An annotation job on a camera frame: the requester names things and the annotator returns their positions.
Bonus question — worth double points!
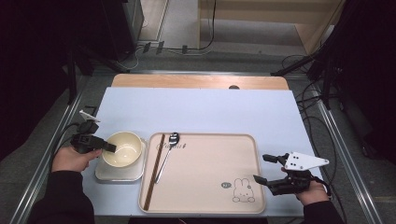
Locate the black metal stand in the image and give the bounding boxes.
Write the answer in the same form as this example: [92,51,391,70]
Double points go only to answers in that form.
[270,46,335,110]
[65,45,131,105]

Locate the person's left hand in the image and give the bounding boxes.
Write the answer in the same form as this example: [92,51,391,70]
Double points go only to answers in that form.
[50,146,104,174]

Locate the metal spoon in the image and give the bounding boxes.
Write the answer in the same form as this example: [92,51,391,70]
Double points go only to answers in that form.
[154,132,181,185]

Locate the black hanging cable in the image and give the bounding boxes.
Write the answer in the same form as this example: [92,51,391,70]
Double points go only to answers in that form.
[188,0,218,51]

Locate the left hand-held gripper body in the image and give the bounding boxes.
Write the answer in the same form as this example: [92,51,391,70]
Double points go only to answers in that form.
[69,109,106,155]

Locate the black floor cables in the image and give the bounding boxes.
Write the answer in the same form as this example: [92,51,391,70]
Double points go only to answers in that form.
[280,54,342,162]

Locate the white table board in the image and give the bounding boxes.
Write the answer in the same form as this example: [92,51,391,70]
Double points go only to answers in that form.
[81,87,314,217]

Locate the person's right hand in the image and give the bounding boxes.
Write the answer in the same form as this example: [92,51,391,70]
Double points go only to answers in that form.
[293,181,330,206]

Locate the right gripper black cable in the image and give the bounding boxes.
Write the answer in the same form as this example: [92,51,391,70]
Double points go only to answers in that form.
[310,175,348,224]

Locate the small white square plate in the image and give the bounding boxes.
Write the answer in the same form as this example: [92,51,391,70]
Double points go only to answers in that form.
[94,138,148,183]

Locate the cream bowl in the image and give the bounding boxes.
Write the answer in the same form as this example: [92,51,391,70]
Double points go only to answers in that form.
[101,131,144,169]

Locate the beige tray with rabbit print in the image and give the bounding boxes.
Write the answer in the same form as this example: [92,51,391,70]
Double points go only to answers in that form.
[137,133,267,215]

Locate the aluminium floor rail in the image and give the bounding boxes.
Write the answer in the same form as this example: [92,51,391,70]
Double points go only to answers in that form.
[8,92,84,224]
[312,89,385,224]

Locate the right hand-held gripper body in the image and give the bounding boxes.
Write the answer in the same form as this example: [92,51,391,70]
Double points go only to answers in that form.
[266,151,331,197]

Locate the white floor cable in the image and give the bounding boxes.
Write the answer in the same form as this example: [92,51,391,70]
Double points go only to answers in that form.
[117,46,148,71]

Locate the light wooden cabinet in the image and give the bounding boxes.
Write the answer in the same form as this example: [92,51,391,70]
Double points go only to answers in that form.
[199,0,347,56]

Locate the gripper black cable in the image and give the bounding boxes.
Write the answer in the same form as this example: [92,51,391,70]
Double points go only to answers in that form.
[49,122,82,175]
[310,175,348,224]

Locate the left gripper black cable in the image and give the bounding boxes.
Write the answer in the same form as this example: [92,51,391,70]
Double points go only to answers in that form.
[49,122,82,175]

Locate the dark equipment case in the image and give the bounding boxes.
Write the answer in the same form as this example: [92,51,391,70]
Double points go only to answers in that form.
[101,0,145,61]

